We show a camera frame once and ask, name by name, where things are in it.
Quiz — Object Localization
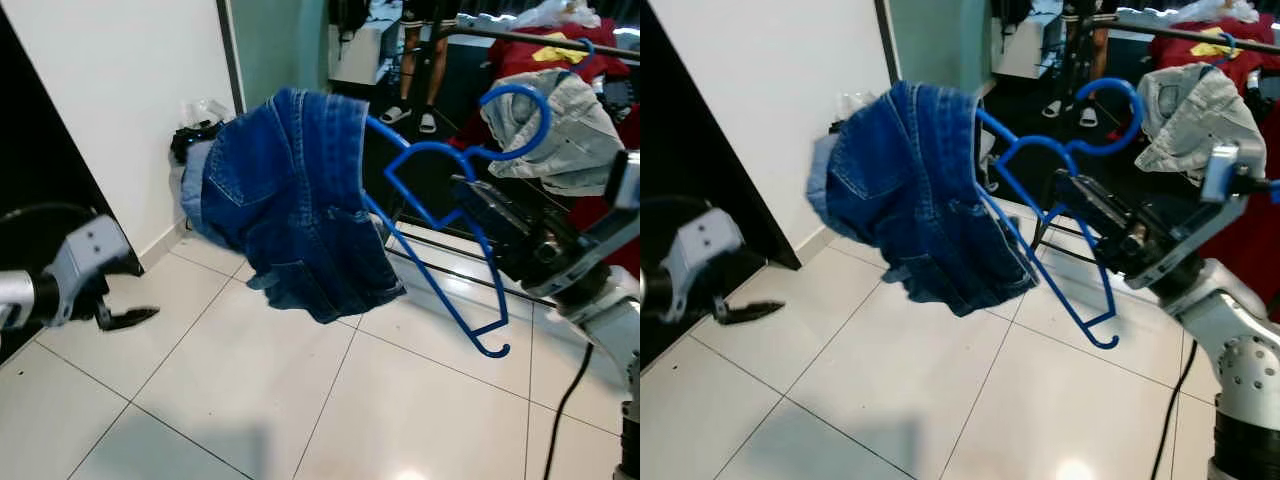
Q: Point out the white plastic bag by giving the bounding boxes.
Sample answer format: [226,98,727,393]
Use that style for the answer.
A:
[1170,0,1261,23]
[515,0,601,29]

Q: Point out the person in black shorts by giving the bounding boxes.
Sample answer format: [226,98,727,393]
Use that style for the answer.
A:
[380,0,461,134]
[1045,0,1121,129]

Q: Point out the black metal clothes rack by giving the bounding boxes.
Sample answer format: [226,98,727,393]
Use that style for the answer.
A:
[1030,10,1280,301]
[385,20,641,311]

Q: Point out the black wardrobe panel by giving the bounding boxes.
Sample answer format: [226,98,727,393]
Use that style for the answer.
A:
[640,0,801,371]
[0,5,143,366]

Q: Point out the white shelf unit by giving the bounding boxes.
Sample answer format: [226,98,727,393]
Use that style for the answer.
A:
[330,18,401,86]
[993,12,1061,79]

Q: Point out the clear plastic bag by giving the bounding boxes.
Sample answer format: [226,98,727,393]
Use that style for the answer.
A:
[838,92,891,126]
[180,98,236,131]

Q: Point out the blue denim shorts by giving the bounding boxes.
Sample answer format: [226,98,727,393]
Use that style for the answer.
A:
[805,80,1041,318]
[180,87,406,324]

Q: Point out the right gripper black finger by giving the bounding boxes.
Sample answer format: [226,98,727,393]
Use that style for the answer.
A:
[1050,172,1115,229]
[1058,163,1129,213]
[450,183,515,239]
[460,175,529,223]

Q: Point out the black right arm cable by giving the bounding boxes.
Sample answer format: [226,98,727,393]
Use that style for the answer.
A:
[1150,340,1201,480]
[543,345,596,480]

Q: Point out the large red shirt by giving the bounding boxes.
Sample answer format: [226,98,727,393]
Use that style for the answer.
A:
[1148,20,1280,96]
[490,28,633,86]

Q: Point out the light denim shorts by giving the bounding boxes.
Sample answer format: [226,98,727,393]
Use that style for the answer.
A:
[1135,62,1266,186]
[480,68,626,198]

